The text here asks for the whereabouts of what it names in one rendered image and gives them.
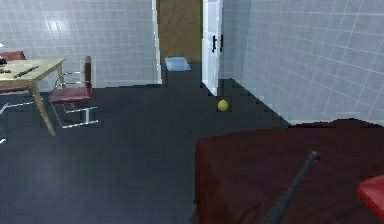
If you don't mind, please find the white room door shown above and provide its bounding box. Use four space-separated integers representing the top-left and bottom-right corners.
201 0 224 97

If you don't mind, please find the red chrome-frame chair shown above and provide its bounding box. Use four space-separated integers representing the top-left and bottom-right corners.
0 50 34 145
49 55 100 129

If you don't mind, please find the light wooden table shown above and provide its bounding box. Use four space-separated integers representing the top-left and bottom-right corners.
0 57 67 137

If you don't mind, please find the black stick on table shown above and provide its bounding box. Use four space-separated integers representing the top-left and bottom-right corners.
13 65 40 79

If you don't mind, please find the black baseball bat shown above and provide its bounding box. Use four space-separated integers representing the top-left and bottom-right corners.
261 150 321 224

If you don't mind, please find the red pillow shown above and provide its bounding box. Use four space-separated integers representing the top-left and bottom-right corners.
357 174 384 222

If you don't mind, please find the dark red bed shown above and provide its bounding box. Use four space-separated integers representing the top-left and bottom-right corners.
189 118 384 224

